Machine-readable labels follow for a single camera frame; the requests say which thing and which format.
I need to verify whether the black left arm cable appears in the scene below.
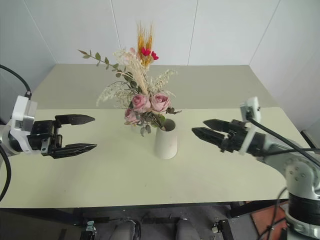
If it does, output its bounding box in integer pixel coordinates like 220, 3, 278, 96
0, 64, 32, 98
0, 145, 12, 202

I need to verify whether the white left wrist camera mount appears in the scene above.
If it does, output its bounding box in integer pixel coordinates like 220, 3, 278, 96
10, 95, 38, 154

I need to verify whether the red-brown floor mat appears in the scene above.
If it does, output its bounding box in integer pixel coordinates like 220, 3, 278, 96
249, 203, 290, 240

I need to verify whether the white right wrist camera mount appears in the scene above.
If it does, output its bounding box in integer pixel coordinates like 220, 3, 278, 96
238, 96, 262, 156

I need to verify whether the black table frame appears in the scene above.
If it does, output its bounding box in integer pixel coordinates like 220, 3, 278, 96
0, 199, 255, 240

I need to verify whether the metal table caster bracket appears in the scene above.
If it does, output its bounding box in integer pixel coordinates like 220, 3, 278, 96
83, 219, 98, 240
211, 218, 236, 240

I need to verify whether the pink rose bouquet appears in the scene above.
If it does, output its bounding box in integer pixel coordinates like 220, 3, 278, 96
123, 91, 183, 138

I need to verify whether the black object at wall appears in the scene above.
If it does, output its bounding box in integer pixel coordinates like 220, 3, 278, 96
299, 129, 320, 151

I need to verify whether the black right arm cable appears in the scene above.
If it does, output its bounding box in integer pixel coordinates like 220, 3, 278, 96
245, 111, 320, 174

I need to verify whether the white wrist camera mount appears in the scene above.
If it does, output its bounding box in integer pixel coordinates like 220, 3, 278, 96
10, 95, 38, 154
238, 96, 262, 156

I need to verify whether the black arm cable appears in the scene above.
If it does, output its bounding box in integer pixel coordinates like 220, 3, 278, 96
0, 145, 12, 202
245, 111, 320, 174
0, 64, 32, 98

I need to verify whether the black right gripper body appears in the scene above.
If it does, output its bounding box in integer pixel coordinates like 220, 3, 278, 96
219, 119, 251, 154

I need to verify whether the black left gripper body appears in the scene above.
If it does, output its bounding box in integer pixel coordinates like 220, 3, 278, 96
26, 119, 64, 157

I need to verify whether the white ceramic vase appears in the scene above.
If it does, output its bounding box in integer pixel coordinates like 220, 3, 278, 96
153, 119, 179, 160

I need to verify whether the dried wheat and pampas bouquet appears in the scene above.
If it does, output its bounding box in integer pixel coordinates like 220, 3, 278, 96
77, 20, 179, 109

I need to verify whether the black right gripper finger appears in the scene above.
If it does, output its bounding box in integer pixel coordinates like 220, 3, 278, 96
202, 119, 235, 134
191, 127, 227, 149

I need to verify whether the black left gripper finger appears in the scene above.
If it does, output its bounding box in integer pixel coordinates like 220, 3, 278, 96
54, 114, 96, 129
49, 143, 98, 160

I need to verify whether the thin black cable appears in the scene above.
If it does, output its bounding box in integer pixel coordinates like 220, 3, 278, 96
272, 187, 291, 232

